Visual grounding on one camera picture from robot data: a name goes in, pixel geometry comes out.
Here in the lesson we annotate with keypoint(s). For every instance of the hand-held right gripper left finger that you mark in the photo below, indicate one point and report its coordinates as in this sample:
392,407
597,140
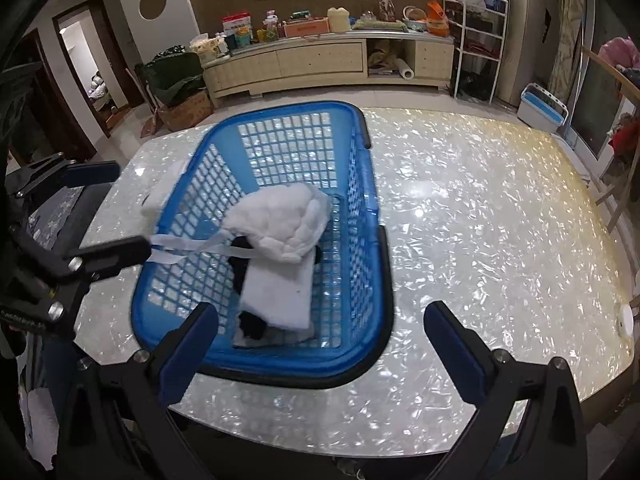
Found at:
187,355

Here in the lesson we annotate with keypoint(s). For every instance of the black cloth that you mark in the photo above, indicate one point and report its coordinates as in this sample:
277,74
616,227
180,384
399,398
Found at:
245,260

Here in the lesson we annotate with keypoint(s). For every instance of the white metal rack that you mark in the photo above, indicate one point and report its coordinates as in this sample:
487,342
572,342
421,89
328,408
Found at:
502,50

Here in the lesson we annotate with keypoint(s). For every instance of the white quilted cloth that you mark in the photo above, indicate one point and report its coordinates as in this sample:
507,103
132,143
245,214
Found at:
285,220

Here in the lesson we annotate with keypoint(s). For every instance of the dark green bag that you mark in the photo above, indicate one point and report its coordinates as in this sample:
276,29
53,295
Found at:
170,75

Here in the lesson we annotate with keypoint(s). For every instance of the cream plastic jug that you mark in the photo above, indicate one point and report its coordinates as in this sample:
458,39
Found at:
339,20

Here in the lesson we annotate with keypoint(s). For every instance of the grey lace sofa cover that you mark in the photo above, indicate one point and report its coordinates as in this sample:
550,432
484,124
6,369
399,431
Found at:
50,215

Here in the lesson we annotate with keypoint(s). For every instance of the blue plastic basket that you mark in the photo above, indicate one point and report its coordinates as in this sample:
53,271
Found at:
372,220

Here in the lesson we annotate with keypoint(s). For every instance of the red and white package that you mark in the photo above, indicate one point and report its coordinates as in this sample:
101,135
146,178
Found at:
237,22

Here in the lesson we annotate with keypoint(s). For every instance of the pile of colourful clothes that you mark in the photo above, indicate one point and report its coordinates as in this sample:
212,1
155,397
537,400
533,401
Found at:
620,55

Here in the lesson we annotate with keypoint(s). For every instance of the white paper roll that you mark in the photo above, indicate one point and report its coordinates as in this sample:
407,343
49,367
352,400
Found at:
405,69

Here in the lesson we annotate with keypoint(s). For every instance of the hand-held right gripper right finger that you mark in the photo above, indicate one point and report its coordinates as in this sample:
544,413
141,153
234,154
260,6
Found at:
457,355

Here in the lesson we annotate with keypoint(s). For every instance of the blue and white bin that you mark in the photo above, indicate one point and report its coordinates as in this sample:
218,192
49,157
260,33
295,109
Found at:
540,110

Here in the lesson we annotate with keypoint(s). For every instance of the pink box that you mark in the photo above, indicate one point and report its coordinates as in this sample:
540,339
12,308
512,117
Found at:
307,27

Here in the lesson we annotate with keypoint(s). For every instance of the cardboard box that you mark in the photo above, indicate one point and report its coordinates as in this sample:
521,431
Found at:
187,110

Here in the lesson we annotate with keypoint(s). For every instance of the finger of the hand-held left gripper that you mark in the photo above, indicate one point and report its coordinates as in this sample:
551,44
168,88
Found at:
112,256
92,172

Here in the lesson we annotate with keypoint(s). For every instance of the tissue box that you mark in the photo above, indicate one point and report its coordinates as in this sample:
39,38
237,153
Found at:
210,45

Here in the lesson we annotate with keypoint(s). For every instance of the orange bag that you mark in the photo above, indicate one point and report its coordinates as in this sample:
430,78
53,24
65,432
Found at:
437,19

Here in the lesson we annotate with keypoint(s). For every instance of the wooden rack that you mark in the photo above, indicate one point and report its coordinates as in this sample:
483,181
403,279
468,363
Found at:
612,72

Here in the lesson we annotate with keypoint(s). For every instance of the white towel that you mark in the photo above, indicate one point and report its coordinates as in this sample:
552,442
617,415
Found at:
277,295

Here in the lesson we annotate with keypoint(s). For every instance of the dark wooden door frame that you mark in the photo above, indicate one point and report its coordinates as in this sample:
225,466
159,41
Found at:
112,60

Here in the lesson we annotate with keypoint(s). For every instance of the cream television cabinet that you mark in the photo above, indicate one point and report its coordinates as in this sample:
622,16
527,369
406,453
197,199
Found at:
300,62

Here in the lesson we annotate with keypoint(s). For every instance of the patterned beige curtain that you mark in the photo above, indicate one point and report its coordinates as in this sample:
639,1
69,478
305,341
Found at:
565,35

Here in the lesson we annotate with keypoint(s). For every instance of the small round white device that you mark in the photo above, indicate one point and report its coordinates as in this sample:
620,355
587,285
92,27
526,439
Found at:
626,320

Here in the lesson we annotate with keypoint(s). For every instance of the tall standing air conditioner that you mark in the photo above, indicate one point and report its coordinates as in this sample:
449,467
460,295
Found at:
525,35

